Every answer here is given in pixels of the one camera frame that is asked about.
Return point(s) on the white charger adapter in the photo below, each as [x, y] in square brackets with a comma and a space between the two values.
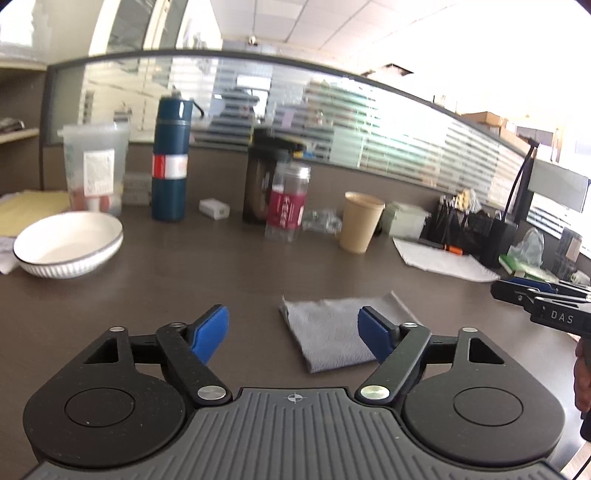
[214, 208]

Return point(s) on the tan paper cup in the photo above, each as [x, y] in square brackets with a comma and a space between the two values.
[360, 226]

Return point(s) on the person's right hand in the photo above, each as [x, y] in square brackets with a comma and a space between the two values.
[584, 374]

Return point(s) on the white paper sheet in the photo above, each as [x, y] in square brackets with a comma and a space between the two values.
[443, 261]

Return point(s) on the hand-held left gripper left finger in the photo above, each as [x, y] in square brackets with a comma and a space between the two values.
[212, 332]

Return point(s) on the black pen holder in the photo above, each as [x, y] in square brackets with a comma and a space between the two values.
[496, 240]

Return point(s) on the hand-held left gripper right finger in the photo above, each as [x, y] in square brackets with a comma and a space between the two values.
[374, 334]

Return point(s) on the computer monitor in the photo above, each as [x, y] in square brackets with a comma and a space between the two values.
[554, 184]

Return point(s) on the clear jar with red label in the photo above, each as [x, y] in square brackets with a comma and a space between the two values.
[286, 207]

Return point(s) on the wooden shelf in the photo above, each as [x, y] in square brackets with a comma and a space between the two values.
[18, 134]

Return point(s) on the plastic bag of screws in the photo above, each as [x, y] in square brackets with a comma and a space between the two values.
[323, 221]

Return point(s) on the dark blue thermos bottle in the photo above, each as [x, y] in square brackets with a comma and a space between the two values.
[168, 198]

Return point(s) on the cardboard box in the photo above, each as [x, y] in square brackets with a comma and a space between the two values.
[485, 117]

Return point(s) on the black mesh organizer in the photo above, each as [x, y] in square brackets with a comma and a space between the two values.
[461, 230]

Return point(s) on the small grey box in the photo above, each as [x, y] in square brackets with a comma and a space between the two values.
[137, 197]

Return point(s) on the grey towel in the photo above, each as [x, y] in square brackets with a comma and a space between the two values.
[323, 332]

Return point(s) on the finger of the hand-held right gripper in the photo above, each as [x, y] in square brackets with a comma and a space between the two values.
[512, 293]
[531, 282]

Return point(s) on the green book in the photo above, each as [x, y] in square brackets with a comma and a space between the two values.
[521, 271]

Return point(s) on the clear plastic bag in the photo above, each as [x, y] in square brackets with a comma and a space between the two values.
[528, 247]

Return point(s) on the dark flat object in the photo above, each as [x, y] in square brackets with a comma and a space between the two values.
[11, 125]

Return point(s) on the dark shaker bottle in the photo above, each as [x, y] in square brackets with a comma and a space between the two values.
[258, 184]

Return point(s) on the clear plastic cup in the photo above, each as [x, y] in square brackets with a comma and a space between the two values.
[92, 175]

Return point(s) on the pale green box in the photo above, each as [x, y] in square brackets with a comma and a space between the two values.
[406, 221]

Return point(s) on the dark box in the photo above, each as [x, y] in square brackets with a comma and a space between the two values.
[569, 251]

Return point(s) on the frosted glass partition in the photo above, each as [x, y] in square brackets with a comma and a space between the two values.
[369, 134]

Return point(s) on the white ribbed bowl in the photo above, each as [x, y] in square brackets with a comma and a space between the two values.
[64, 244]

